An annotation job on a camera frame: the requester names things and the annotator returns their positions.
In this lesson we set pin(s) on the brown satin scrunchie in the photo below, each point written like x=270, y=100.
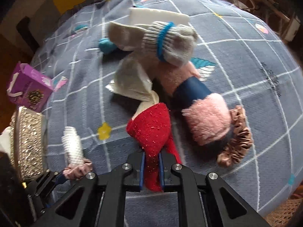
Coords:
x=238, y=146

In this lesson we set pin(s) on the grey knit sock bundle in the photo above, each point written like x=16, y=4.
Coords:
x=165, y=41

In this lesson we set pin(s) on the grey yellow blue headboard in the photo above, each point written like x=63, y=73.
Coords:
x=43, y=14

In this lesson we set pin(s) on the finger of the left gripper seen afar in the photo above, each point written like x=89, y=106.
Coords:
x=60, y=179

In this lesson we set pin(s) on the teal plush toy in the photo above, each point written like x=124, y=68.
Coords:
x=106, y=46

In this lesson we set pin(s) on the grey folded cloth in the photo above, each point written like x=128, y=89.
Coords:
x=131, y=80

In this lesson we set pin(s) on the red glitter sock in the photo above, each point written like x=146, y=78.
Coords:
x=152, y=130

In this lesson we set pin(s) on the white foam block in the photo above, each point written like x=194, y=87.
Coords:
x=148, y=16

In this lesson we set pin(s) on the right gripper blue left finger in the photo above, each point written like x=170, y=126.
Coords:
x=142, y=165

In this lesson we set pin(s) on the ornate gold tissue box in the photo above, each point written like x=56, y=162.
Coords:
x=27, y=143

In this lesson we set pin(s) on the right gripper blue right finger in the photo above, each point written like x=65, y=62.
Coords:
x=161, y=171

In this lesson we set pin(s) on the white knit sock roll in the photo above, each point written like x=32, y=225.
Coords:
x=77, y=165

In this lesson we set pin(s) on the grey grid patterned quilt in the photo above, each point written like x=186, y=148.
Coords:
x=252, y=68

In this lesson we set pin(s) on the purple cardboard box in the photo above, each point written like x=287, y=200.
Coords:
x=29, y=88

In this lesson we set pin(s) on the pink fuzzy sock navy band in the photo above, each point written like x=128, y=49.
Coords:
x=205, y=112

